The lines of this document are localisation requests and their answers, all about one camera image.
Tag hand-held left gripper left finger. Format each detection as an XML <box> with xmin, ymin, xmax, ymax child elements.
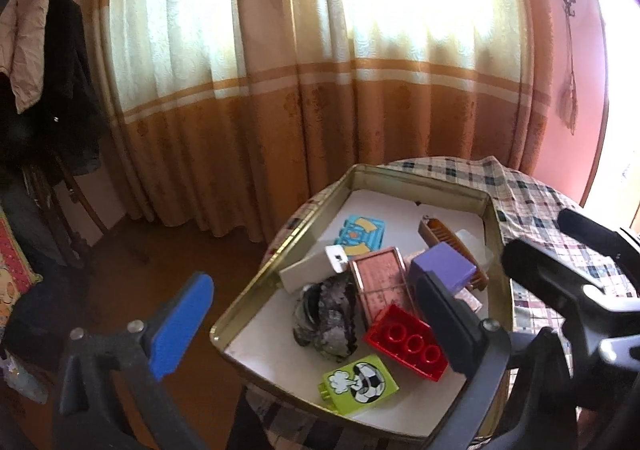
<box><xmin>57</xmin><ymin>272</ymin><xmax>215</xmax><ymax>450</ymax></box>

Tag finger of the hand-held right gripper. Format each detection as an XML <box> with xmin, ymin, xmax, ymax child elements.
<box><xmin>501</xmin><ymin>239</ymin><xmax>607</xmax><ymax>317</ymax></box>
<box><xmin>557</xmin><ymin>208</ymin><xmax>640</xmax><ymax>261</ymax></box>

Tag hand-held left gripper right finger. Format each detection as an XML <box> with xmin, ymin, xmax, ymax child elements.
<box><xmin>414</xmin><ymin>270</ymin><xmax>513</xmax><ymax>450</ymax></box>

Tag red toy brick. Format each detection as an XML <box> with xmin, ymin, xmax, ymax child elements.
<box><xmin>363</xmin><ymin>304</ymin><xmax>448</xmax><ymax>383</ymax></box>

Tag purple toy block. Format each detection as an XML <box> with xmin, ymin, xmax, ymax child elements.
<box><xmin>409</xmin><ymin>243</ymin><xmax>477</xmax><ymax>295</ymax></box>

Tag gold tin box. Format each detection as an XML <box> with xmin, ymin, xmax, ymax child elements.
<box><xmin>210</xmin><ymin>163</ymin><xmax>516</xmax><ymax>443</ymax></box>

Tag pink box with rubber band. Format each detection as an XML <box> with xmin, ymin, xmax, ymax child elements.
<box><xmin>348</xmin><ymin>246</ymin><xmax>416</xmax><ymax>325</ymax></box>

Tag brown comb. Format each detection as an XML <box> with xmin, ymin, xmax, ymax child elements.
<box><xmin>418</xmin><ymin>216</ymin><xmax>490</xmax><ymax>291</ymax></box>

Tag green football toy block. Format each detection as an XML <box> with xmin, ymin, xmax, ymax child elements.
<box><xmin>318</xmin><ymin>354</ymin><xmax>401</xmax><ymax>416</ymax></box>

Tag teal toy block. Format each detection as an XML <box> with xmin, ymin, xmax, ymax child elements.
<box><xmin>333</xmin><ymin>215</ymin><xmax>386</xmax><ymax>255</ymax></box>

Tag hanging tassel ornament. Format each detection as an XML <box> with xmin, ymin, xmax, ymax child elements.
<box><xmin>557</xmin><ymin>14</ymin><xmax>581</xmax><ymax>135</ymax></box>

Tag wooden coat stand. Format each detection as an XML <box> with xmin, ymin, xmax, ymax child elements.
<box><xmin>25</xmin><ymin>150</ymin><xmax>151</xmax><ymax>271</ymax></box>

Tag colourful patterned cloth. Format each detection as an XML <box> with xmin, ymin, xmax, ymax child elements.
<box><xmin>0</xmin><ymin>212</ymin><xmax>43</xmax><ymax>325</ymax></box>

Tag orange and cream curtain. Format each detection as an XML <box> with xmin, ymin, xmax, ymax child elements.
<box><xmin>90</xmin><ymin>0</ymin><xmax>556</xmax><ymax>238</ymax></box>

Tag black hanging coat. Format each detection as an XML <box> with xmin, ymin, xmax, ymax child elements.
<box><xmin>0</xmin><ymin>0</ymin><xmax>106</xmax><ymax>175</ymax></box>

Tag beige quilted jacket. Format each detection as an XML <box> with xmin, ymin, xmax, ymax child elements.
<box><xmin>0</xmin><ymin>0</ymin><xmax>51</xmax><ymax>115</ymax></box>

